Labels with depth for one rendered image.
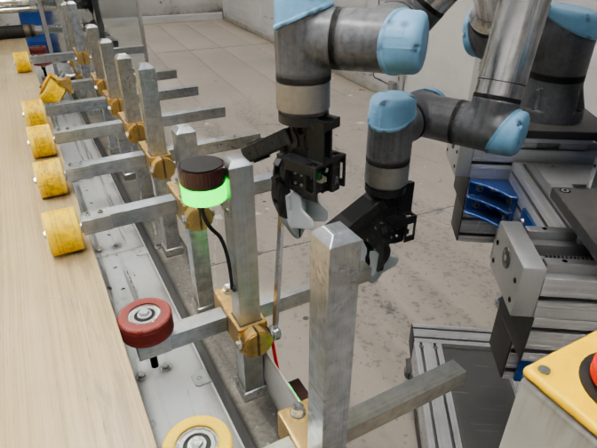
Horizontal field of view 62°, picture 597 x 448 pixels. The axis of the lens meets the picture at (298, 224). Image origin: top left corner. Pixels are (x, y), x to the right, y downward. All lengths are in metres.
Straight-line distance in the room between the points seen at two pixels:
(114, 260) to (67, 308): 0.62
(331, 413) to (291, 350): 1.40
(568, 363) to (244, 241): 0.51
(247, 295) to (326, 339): 0.28
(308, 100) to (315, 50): 0.07
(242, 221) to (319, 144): 0.15
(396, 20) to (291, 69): 0.14
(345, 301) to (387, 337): 1.58
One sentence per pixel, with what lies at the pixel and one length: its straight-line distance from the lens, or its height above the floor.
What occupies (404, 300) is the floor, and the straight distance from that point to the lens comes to 2.26.
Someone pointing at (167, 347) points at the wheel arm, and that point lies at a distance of 0.83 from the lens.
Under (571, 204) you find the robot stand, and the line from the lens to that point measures 0.88.
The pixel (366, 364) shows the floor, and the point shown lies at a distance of 1.95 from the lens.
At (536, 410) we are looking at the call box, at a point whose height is 1.20.
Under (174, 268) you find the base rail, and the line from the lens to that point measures 1.24.
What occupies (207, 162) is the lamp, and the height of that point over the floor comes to 1.15.
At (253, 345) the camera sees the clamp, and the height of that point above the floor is 0.85.
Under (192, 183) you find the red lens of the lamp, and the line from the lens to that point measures 0.63.
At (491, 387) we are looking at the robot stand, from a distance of 1.69.
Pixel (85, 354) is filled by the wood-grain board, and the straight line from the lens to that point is 0.77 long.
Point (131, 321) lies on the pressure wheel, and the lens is 0.79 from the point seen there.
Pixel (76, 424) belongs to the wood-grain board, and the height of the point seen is 0.90.
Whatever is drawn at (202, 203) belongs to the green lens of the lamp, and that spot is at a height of 1.11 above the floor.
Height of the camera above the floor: 1.41
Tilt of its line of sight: 31 degrees down
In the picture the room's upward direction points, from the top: straight up
